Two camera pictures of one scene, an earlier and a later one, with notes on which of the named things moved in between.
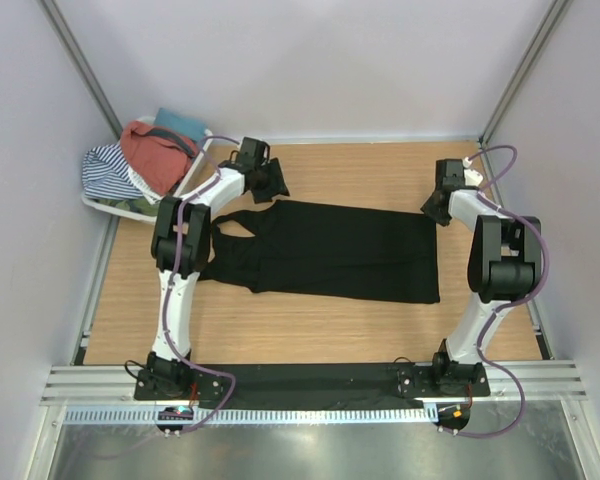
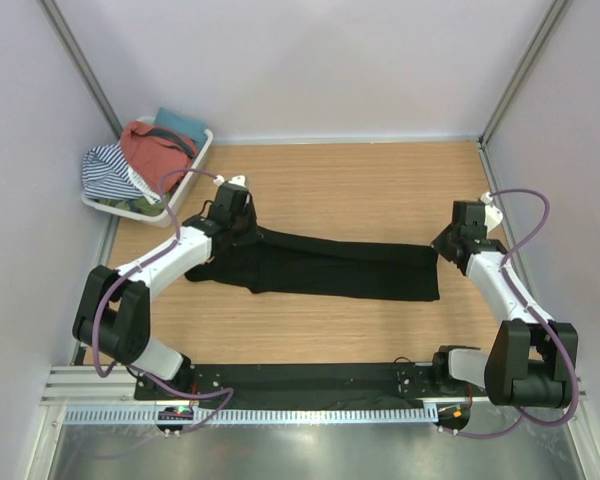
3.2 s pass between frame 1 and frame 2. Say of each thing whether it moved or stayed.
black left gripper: moved
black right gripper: moved
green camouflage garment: stayed
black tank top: moved
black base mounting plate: stayed
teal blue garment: stayed
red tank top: stayed
